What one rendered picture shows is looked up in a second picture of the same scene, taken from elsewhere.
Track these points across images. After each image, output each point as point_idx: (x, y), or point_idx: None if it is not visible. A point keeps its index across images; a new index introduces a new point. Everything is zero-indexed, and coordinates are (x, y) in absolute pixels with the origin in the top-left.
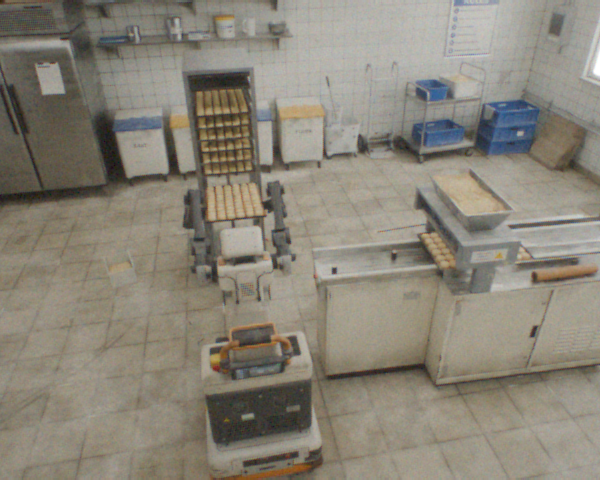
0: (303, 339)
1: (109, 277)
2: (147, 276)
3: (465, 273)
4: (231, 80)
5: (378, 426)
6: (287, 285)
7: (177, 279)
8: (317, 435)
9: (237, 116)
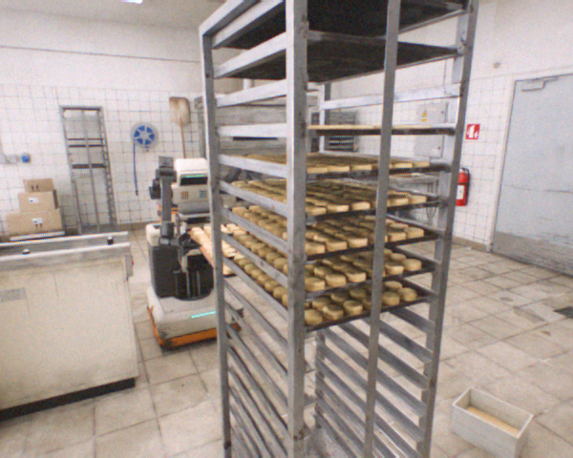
0: (150, 229)
1: (470, 392)
2: (449, 446)
3: None
4: (277, 69)
5: None
6: None
7: (392, 450)
8: (148, 288)
9: (265, 157)
